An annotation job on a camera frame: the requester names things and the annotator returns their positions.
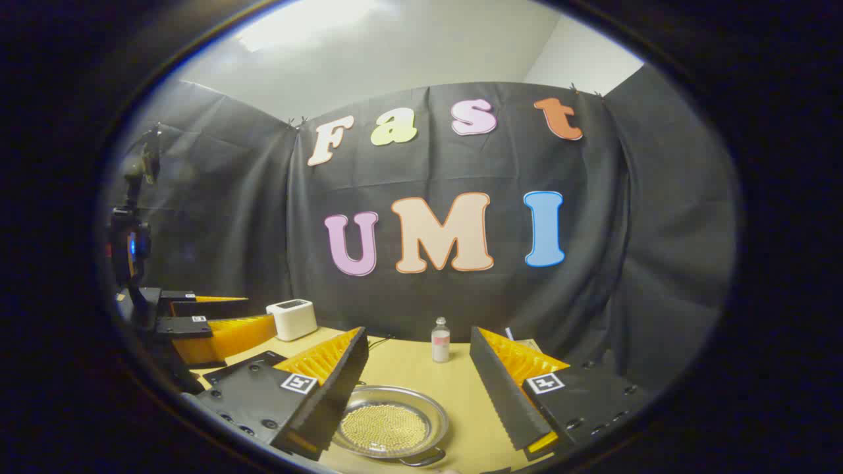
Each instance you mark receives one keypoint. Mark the stainless steel pot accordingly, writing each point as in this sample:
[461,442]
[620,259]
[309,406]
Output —
[395,398]

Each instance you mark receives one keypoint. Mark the clear bottle with pink label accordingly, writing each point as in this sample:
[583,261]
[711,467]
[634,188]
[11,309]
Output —
[440,342]

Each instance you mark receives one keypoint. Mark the clear glass holder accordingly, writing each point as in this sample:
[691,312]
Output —
[527,344]

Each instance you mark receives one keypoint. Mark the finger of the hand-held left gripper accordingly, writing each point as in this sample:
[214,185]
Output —
[184,327]
[211,308]

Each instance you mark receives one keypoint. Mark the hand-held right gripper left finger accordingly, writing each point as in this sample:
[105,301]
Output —
[342,388]

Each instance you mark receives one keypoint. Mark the white toaster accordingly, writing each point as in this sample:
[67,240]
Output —
[293,319]

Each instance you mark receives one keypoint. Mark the pile of yellow soybeans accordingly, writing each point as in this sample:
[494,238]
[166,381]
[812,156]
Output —
[385,428]

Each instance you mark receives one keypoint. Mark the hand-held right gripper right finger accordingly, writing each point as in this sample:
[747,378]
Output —
[504,395]

